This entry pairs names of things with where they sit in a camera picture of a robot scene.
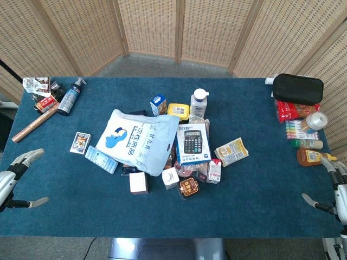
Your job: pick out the white blue plastic bag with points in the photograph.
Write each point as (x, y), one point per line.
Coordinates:
(135, 138)

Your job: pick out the white pink square box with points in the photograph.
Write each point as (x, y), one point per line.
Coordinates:
(138, 182)

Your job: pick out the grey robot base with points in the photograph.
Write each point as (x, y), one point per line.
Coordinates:
(168, 249)

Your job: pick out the snack wrappers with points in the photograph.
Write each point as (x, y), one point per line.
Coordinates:
(36, 85)

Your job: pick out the yellow snack packets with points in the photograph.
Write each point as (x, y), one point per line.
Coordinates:
(231, 151)

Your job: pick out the dark blue snack packet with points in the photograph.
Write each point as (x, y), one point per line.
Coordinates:
(128, 170)

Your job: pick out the grey metal stand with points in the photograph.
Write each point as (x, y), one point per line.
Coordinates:
(334, 247)

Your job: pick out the yellow lidded container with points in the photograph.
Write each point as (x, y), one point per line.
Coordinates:
(178, 110)

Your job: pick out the amber sauce bottle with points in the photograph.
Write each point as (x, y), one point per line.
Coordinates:
(311, 157)

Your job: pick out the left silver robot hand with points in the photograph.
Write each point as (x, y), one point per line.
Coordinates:
(8, 178)

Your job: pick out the white cube box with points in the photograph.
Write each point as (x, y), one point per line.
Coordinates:
(170, 177)

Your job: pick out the dark brown hexagonal box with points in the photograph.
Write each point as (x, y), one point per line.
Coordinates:
(188, 188)

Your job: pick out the clear round red pack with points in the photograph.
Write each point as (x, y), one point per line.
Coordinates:
(187, 170)

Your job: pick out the blue felt table cover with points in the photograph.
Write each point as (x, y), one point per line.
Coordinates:
(244, 195)

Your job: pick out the woven bamboo folding screen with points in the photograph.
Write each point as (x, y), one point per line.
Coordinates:
(211, 29)

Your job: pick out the coloured highlighter set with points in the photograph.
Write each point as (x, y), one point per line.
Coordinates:
(294, 130)

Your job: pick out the red snack bag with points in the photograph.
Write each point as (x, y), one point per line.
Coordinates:
(288, 111)

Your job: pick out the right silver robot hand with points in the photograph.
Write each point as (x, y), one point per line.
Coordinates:
(341, 195)

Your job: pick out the black zip pouch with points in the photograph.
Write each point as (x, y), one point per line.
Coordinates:
(297, 88)

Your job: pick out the black crumpled packet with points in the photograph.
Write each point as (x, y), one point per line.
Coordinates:
(57, 89)

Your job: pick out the black bar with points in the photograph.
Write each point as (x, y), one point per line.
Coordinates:
(11, 71)

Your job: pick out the clear wrapped biscuit pack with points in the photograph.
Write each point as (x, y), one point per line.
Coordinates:
(200, 120)

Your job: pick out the small white drink carton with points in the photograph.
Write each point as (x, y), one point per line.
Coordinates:
(214, 171)

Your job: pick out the playing card box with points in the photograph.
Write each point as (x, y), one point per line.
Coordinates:
(80, 143)

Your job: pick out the green capped spice bottle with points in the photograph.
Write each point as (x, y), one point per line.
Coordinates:
(307, 144)

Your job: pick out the light blue tissue pack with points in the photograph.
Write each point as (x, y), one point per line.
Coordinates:
(101, 159)

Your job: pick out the white tube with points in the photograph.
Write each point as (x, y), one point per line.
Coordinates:
(269, 80)

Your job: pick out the brown paper roll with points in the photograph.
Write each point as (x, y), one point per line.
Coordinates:
(35, 123)

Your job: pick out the red patterned snack packet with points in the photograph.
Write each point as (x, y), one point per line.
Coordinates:
(170, 159)

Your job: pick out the red snack box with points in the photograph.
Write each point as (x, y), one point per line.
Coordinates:
(46, 104)

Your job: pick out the blue white small carton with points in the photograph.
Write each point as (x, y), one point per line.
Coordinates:
(158, 105)

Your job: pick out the dark blue pump bottle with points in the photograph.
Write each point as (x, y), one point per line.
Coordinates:
(69, 98)

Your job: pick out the blue calculator box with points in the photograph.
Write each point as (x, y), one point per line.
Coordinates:
(193, 143)

